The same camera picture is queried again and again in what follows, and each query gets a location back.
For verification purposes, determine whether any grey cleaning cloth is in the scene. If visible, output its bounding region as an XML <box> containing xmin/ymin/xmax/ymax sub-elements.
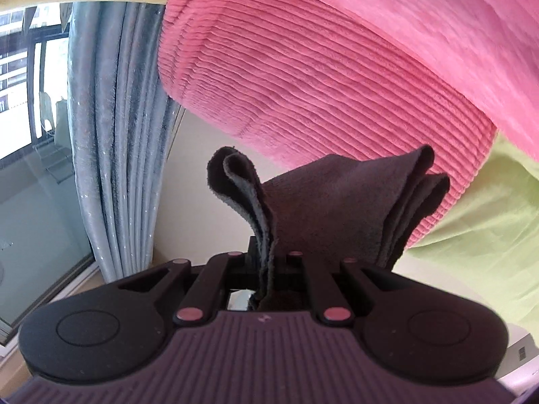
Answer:
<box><xmin>207</xmin><ymin>145</ymin><xmax>451</xmax><ymax>309</ymax></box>

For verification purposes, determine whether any yellow-green bed sheet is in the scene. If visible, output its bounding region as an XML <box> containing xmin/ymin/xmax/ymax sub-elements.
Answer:
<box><xmin>391</xmin><ymin>131</ymin><xmax>539</xmax><ymax>339</ymax></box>

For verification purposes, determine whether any glass balcony window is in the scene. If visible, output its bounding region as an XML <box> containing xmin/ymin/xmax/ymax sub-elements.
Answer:
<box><xmin>0</xmin><ymin>3</ymin><xmax>101</xmax><ymax>339</ymax></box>

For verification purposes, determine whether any dark pink ribbed blanket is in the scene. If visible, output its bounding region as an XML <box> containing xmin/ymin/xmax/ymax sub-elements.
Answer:
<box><xmin>157</xmin><ymin>0</ymin><xmax>498</xmax><ymax>250</ymax></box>

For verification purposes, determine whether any white box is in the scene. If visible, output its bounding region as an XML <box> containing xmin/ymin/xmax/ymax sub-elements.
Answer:
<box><xmin>496</xmin><ymin>323</ymin><xmax>539</xmax><ymax>389</ymax></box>

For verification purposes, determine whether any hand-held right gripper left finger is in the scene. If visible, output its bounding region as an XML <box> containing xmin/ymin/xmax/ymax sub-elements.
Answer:
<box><xmin>118</xmin><ymin>238</ymin><xmax>274</xmax><ymax>327</ymax></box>

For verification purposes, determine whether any blue-grey curtain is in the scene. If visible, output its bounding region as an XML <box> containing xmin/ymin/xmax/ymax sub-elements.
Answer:
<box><xmin>66</xmin><ymin>2</ymin><xmax>187</xmax><ymax>283</ymax></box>

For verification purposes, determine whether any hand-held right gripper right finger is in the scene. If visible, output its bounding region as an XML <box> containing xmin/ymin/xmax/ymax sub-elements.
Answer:
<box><xmin>276</xmin><ymin>251</ymin><xmax>406</xmax><ymax>328</ymax></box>

